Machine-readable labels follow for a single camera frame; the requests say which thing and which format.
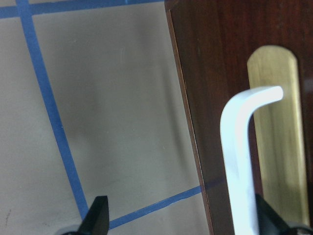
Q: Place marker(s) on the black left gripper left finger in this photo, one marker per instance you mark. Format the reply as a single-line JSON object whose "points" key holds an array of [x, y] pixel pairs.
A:
{"points": [[96, 221]]}

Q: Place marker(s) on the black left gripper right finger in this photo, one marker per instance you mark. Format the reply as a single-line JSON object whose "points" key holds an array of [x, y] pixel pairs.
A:
{"points": [[270, 223]]}

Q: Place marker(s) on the wooden drawer with white handle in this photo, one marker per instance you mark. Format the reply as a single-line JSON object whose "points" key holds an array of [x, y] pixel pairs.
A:
{"points": [[246, 75]]}

